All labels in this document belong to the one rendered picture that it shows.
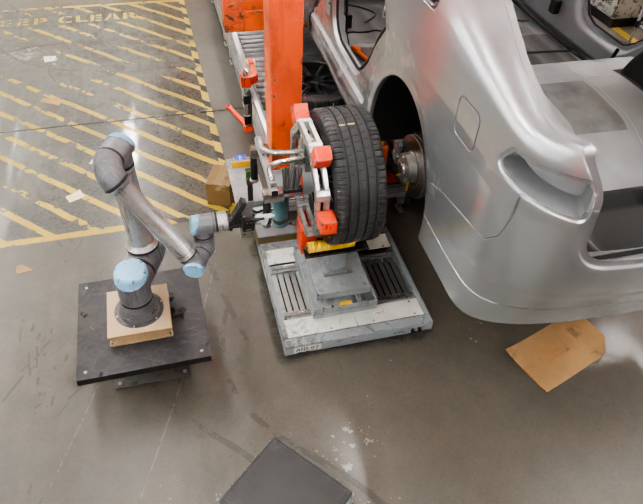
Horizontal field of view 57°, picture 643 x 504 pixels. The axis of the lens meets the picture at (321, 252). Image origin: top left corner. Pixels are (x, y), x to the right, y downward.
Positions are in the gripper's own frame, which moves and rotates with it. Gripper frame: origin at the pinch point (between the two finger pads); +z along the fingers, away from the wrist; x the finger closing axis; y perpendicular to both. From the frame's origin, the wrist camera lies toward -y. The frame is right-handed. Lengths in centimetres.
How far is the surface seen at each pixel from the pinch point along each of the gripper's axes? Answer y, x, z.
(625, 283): -27, 93, 110
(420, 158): -13, -10, 74
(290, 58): -43, -60, 21
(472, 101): -73, 39, 64
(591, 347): 82, 53, 168
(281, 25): -59, -60, 17
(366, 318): 75, 13, 50
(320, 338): 75, 21, 21
